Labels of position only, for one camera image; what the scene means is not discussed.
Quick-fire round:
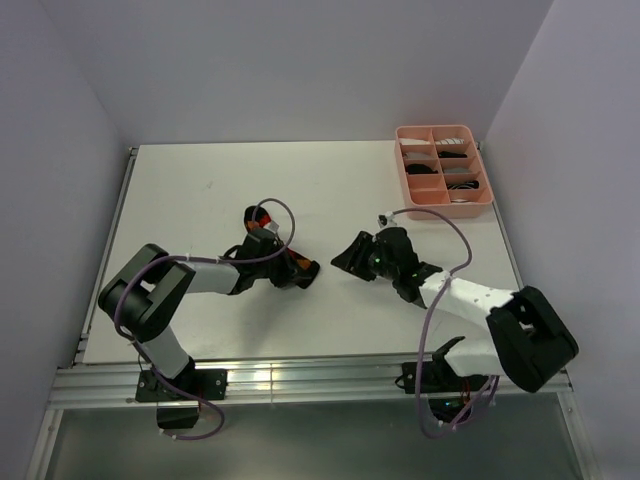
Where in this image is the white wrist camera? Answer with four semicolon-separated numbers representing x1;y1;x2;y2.
377;211;397;229
245;215;279;234

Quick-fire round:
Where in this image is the striped white sock in tray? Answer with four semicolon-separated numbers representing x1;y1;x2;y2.
434;136;466;146

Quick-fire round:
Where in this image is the grey rolled sock in tray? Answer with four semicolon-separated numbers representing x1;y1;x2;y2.
443;166;475;175

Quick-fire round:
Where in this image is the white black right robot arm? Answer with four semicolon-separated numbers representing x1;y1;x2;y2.
331;227;579;393

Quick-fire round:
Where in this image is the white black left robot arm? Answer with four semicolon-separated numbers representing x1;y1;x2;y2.
98;227;320;399

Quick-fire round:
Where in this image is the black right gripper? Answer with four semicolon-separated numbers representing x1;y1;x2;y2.
330;230;399;282

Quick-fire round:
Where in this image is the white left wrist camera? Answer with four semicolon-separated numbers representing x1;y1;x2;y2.
245;215;279;234

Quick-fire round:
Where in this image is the black rolled sock in tray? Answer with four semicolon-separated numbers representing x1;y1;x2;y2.
405;163;438;175

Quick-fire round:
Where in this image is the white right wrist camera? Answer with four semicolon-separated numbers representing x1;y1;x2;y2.
377;211;397;229

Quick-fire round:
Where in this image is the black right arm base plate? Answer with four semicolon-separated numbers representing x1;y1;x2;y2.
394;360;489;394

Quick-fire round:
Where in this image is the white rolled sock in tray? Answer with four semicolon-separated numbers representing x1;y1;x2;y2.
398;137;432;148

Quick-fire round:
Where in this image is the black orange argyle sock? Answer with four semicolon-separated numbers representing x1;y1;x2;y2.
244;205;313;271

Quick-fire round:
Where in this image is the black white-striped sock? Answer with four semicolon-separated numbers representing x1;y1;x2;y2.
447;180;480;190

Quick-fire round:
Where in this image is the pink compartment organizer tray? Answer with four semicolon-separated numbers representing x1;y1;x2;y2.
394;124;494;219

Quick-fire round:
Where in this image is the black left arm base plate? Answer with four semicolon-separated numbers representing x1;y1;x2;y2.
135;369;228;403

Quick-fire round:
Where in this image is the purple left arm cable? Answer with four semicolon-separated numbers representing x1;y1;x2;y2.
113;197;296;441

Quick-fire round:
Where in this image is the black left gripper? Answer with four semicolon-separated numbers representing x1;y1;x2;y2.
254;241;310;288

